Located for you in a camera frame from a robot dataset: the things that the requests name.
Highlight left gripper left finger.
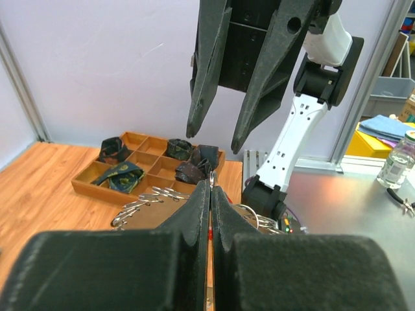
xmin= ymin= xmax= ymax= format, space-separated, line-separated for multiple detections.
xmin=1 ymin=181 xmax=211 ymax=310

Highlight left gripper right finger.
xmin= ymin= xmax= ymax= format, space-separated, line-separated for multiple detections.
xmin=211 ymin=187 xmax=408 ymax=310

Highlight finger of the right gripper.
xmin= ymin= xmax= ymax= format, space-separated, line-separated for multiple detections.
xmin=186 ymin=1 xmax=232 ymax=138
xmin=231 ymin=1 xmax=318 ymax=154

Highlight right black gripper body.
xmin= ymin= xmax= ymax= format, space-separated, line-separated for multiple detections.
xmin=189 ymin=0 xmax=344 ymax=111

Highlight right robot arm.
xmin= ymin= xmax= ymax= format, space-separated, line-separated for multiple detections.
xmin=186 ymin=0 xmax=364 ymax=220

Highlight rolled dark red tie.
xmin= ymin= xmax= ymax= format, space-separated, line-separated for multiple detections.
xmin=175 ymin=145 xmax=219 ymax=185

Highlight rolled blue patterned tie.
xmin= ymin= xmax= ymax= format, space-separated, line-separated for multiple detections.
xmin=91 ymin=161 xmax=145 ymax=194

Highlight wooden compartment tray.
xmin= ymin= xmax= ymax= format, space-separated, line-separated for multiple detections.
xmin=71 ymin=132 xmax=226 ymax=205

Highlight rolled dark tie right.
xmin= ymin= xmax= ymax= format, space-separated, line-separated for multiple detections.
xmin=166 ymin=139 xmax=194 ymax=161

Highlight grey storage crate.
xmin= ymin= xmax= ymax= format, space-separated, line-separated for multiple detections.
xmin=362 ymin=76 xmax=414 ymax=117

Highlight rolled black tie top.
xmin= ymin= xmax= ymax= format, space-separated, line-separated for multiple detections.
xmin=98 ymin=137 xmax=132 ymax=165

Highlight folded blue cloth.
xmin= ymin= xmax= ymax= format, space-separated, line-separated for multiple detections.
xmin=358 ymin=115 xmax=414 ymax=143

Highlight yellow plastic bin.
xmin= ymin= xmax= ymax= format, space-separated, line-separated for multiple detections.
xmin=346 ymin=123 xmax=414 ymax=159

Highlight clear glass bottle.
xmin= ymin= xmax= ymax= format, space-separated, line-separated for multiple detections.
xmin=377 ymin=130 xmax=414 ymax=189

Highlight black handled pliers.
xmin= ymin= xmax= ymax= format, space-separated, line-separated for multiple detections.
xmin=386 ymin=188 xmax=414 ymax=218

